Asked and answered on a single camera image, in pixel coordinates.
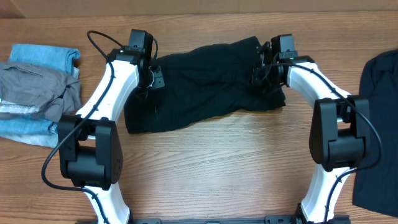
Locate black shorts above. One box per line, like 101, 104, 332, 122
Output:
124, 36, 285, 134

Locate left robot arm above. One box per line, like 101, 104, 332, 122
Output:
55, 29, 159, 223

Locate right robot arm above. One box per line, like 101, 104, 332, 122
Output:
250, 34, 373, 223

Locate folded grey shorts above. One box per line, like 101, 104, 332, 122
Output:
1, 62, 81, 121

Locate folded blue jeans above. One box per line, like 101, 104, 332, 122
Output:
1, 44, 80, 148

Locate dark navy garment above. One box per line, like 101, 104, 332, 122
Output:
353, 50, 397, 217

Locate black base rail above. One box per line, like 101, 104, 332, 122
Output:
74, 214, 352, 224

